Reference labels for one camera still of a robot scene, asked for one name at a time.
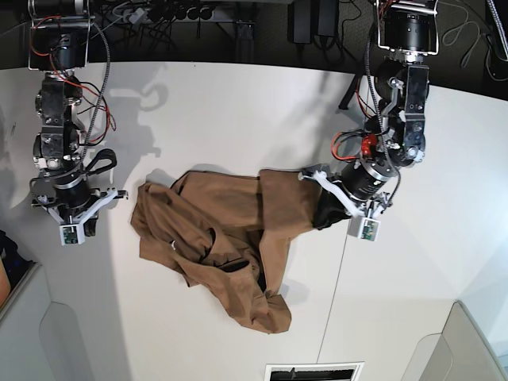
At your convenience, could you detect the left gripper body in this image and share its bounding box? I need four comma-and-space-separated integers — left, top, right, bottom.
299, 157, 399, 218

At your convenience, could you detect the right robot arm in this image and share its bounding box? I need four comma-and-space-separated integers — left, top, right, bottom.
27, 1, 128, 245

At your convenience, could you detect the brown t-shirt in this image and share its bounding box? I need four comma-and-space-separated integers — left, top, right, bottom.
131, 169, 321, 333

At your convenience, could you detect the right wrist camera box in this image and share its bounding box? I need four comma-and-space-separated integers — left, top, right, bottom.
59, 224, 85, 246

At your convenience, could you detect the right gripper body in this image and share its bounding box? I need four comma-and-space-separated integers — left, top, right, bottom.
30, 175, 129, 226

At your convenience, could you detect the black power strip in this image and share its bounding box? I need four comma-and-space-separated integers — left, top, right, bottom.
147, 1, 235, 22

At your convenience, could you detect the white framed vent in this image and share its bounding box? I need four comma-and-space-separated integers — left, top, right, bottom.
264, 361, 365, 381

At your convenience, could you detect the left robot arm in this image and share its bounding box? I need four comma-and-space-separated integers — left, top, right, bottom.
298, 1, 439, 241

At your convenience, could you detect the white power strip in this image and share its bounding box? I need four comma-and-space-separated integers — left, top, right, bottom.
112, 7, 148, 25

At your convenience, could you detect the grey cable on floor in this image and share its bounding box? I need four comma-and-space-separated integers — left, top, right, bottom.
441, 15, 489, 68

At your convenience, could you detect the black power adapter box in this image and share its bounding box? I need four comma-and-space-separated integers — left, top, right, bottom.
287, 0, 315, 44

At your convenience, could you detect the aluminium table leg post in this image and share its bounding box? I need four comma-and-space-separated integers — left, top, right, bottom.
235, 21, 256, 64

